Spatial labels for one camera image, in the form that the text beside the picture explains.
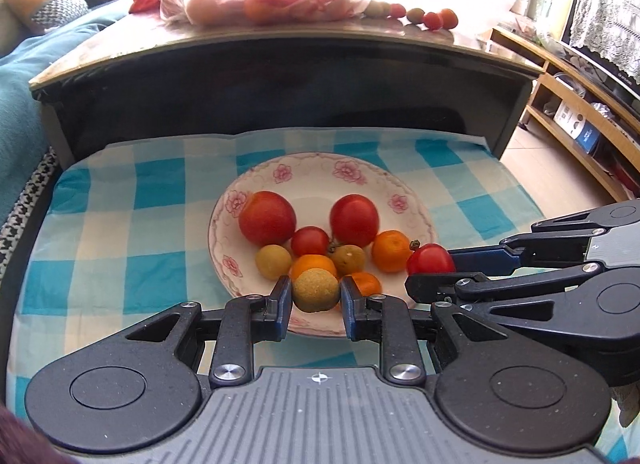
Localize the dark coffee table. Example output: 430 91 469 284
29 12 546 170

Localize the blue white checked tablecloth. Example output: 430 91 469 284
7 127 640 464

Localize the blue box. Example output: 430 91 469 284
575 124 601 155

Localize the white box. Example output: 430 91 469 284
554 100 583 132

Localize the white floral plate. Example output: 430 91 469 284
208 151 439 340

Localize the glass bowl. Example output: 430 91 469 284
552 73 586 95

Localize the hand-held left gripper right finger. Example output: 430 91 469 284
341 275 532 388

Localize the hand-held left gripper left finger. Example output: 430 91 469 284
117 275 293 388

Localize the maroon fuzzy garment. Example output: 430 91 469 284
0 406 66 464

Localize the large red tomato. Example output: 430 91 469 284
329 194 380 248
238 191 297 247

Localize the black television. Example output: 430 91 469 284
559 0 640 110

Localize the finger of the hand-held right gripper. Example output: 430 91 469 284
447 205 613 276
405 264 608 315

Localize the white lace cloth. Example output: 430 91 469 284
562 0 640 82

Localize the teal sofa cover houndstooth trim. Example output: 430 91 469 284
0 0 133 265

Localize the small orange tangerine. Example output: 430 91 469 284
347 271 383 297
290 254 338 281
371 229 415 273

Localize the wooden television cabinet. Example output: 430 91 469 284
490 27 640 202

